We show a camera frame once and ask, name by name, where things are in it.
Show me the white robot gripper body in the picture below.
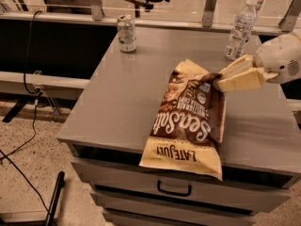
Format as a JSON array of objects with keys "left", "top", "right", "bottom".
[{"left": 253, "top": 32, "right": 301, "bottom": 84}]

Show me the brown Late July chip bag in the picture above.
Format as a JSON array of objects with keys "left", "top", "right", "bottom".
[{"left": 139, "top": 59, "right": 226, "bottom": 180}]

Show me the black drawer handle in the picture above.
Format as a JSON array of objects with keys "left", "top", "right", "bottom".
[{"left": 156, "top": 180, "right": 192, "bottom": 197}]

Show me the clear plastic water bottle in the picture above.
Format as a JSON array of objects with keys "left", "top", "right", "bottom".
[{"left": 225, "top": 0, "right": 258, "bottom": 60}]

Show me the green 7up soda can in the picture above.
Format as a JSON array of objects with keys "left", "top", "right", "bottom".
[{"left": 117, "top": 15, "right": 136, "bottom": 53}]

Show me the black metal floor stand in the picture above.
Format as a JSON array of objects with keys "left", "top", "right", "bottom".
[{"left": 0, "top": 170, "right": 66, "bottom": 226}]

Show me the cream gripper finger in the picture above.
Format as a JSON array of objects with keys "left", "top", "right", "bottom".
[
  {"left": 214, "top": 68, "right": 278, "bottom": 92},
  {"left": 219, "top": 55, "right": 253, "bottom": 79}
]

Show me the grey drawer cabinet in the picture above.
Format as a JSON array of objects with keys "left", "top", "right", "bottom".
[{"left": 58, "top": 27, "right": 301, "bottom": 226}]

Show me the black power cable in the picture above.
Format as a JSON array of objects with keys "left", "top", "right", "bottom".
[{"left": 0, "top": 10, "right": 51, "bottom": 218}]

